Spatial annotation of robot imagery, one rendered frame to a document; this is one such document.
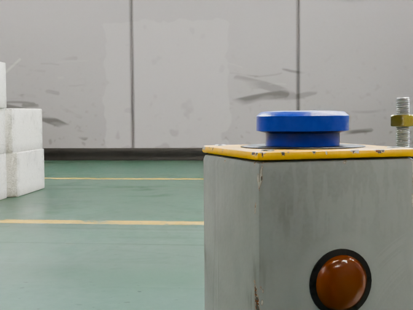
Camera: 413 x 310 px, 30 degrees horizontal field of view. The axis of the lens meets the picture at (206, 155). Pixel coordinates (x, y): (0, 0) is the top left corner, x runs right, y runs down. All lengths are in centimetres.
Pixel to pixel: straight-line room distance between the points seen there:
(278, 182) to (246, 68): 524
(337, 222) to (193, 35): 530
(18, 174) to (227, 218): 291
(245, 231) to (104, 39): 543
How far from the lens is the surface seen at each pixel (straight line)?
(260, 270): 30
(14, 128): 323
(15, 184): 322
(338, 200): 31
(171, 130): 560
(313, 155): 30
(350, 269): 31
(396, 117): 58
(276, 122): 32
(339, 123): 33
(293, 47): 553
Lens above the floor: 33
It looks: 3 degrees down
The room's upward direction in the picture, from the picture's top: straight up
